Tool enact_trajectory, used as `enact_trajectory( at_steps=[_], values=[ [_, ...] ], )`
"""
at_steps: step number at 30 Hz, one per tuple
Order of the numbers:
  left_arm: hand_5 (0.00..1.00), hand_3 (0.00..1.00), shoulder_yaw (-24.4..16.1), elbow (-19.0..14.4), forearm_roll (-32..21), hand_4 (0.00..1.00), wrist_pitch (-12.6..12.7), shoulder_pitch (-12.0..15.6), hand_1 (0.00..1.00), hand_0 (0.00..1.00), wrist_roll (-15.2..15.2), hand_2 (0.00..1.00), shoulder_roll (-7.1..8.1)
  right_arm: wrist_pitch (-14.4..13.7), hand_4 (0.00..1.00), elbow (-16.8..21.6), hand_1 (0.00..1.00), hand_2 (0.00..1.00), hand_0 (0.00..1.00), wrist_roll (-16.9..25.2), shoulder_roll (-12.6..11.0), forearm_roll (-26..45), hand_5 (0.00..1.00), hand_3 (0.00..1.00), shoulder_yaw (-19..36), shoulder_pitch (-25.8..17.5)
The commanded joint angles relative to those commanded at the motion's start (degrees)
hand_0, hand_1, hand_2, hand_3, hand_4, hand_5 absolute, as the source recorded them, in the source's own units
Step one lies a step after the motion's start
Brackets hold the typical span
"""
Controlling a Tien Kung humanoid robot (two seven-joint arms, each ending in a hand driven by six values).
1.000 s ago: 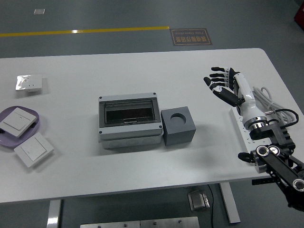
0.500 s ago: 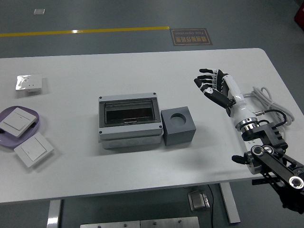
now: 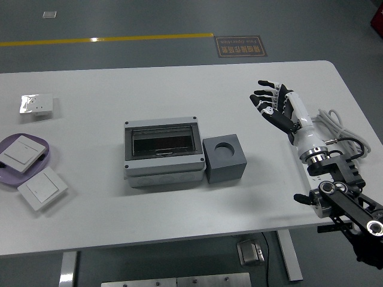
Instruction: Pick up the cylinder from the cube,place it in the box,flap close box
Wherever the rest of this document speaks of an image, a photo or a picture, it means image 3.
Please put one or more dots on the white wall switch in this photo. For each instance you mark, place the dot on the white wall switch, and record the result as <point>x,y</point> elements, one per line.
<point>21,152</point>
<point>42,188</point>

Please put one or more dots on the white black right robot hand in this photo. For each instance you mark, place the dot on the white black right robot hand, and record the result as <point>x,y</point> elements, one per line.
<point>308,137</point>

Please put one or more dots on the metal base plate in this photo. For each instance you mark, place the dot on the metal base plate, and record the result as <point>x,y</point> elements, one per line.
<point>176,281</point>

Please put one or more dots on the white table leg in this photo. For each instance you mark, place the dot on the white table leg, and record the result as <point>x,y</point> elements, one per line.
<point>67,269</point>
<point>290,257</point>

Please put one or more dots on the purple tray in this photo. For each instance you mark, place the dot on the purple tray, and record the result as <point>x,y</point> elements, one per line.
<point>9,179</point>

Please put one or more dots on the white power strip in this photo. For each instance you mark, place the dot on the white power strip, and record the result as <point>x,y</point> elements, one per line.
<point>314,179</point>

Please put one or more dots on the grey electrical box clear lid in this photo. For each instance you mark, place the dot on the grey electrical box clear lid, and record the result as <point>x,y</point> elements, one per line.
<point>161,167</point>

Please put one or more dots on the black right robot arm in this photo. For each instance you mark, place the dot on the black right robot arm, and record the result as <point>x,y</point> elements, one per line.
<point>344,206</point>

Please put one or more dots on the black table control panel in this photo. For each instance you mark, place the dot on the black table control panel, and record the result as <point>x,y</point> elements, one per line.
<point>324,229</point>

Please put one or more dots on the small metal floor plate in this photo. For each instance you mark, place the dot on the small metal floor plate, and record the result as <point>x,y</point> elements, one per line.
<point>49,15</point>

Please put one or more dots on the white socket in plastic wrap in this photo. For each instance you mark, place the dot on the white socket in plastic wrap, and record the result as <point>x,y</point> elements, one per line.
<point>37,104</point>

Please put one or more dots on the grey cube with round recess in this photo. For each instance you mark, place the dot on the grey cube with round recess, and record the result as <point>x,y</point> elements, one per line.
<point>224,170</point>

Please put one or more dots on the red object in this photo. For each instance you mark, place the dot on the red object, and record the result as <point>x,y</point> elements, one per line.
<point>378,21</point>

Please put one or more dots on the metal floor socket box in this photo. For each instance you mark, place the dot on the metal floor socket box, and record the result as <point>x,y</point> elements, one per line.
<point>249,252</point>

